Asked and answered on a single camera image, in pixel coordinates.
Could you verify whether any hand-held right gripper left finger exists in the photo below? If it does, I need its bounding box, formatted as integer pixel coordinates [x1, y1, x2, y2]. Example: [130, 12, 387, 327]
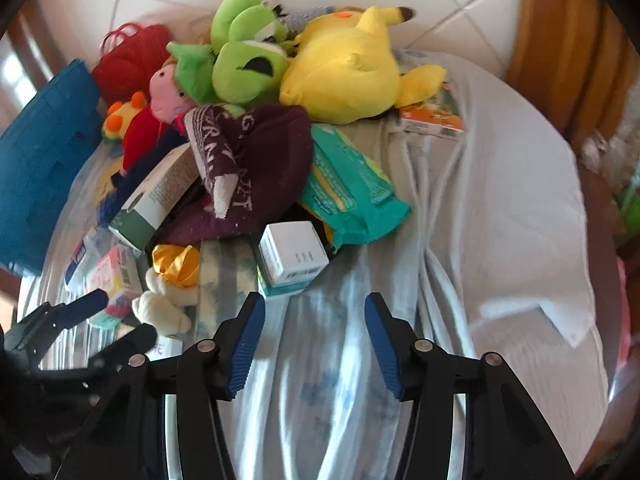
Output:
[55, 291, 267, 480]

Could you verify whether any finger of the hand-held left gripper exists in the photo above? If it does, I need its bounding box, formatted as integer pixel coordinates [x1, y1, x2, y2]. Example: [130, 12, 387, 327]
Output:
[87, 323, 159, 369]
[4, 289, 110, 361]

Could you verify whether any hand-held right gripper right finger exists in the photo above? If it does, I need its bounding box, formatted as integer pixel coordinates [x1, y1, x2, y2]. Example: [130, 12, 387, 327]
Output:
[363, 291, 581, 480]

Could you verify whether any small teal red toy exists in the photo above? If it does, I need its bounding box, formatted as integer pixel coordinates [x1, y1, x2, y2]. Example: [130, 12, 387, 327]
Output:
[91, 304, 133, 332]

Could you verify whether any pink and white small box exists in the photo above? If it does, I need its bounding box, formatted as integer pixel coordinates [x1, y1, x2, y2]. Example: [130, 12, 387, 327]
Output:
[84, 245, 144, 307]

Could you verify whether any blue and white small box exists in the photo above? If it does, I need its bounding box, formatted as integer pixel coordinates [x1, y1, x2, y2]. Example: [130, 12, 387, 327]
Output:
[64, 230, 102, 292]

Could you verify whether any cream plush with gold ribbon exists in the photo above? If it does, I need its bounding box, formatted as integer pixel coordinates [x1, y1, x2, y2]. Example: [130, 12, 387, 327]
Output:
[132, 243, 201, 336]

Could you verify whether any light blue bedsheet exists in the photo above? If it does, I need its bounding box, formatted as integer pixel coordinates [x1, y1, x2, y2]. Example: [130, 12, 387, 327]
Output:
[20, 122, 506, 480]

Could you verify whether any small white teal box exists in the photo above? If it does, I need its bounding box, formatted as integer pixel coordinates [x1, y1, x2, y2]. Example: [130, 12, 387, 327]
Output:
[257, 221, 330, 299]

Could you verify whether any dark blue fuzzy cloth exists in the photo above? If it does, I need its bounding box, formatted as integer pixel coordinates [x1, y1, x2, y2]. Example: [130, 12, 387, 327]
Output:
[94, 144, 168, 228]

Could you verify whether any green and white carton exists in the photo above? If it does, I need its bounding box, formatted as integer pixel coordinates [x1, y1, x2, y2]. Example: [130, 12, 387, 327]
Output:
[108, 142, 201, 252]

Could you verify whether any blue plastic crate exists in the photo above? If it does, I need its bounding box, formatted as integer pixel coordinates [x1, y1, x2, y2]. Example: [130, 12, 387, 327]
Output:
[0, 58, 104, 277]

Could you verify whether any teal wet wipes packet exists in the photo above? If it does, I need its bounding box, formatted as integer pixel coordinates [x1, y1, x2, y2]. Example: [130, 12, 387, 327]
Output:
[298, 124, 412, 251]

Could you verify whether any maroon knit hat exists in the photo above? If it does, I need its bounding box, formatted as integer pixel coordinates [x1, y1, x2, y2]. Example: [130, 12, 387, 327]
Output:
[159, 102, 316, 247]

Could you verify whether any small orange yellow plush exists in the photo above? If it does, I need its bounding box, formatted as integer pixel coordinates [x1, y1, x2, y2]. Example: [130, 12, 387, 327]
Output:
[101, 91, 151, 144]

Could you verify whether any white folded cloth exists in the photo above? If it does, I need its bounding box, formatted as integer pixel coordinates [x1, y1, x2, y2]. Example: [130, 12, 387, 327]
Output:
[395, 50, 610, 413]

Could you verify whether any pink pig plush toy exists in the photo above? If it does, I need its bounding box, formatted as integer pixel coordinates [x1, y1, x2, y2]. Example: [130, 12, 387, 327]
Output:
[120, 64, 195, 172]

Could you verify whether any orange printed box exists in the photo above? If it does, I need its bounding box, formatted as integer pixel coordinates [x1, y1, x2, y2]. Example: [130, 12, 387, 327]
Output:
[398, 82, 464, 140]

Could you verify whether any red knit bag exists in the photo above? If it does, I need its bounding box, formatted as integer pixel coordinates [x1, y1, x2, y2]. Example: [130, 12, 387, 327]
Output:
[91, 22, 174, 107]

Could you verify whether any dark wooden furniture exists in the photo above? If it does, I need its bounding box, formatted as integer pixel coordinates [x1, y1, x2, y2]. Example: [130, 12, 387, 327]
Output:
[0, 7, 63, 128]

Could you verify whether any yellow plush toy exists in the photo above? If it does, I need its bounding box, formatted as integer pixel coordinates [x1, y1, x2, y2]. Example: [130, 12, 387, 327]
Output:
[278, 5, 448, 125]

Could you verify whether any green frog plush toy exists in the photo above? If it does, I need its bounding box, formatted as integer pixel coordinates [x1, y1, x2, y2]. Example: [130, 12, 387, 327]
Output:
[166, 0, 296, 106]

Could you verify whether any clear plastic bag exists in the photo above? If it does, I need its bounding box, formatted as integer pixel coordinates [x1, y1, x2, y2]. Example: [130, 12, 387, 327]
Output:
[579, 122, 640, 188]

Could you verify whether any grey knitted toy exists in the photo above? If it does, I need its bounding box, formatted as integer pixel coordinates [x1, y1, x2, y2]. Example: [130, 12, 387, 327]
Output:
[278, 4, 342, 32]

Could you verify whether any wooden door frame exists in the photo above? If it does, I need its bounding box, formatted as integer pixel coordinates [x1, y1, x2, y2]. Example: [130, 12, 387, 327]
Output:
[504, 0, 640, 153]

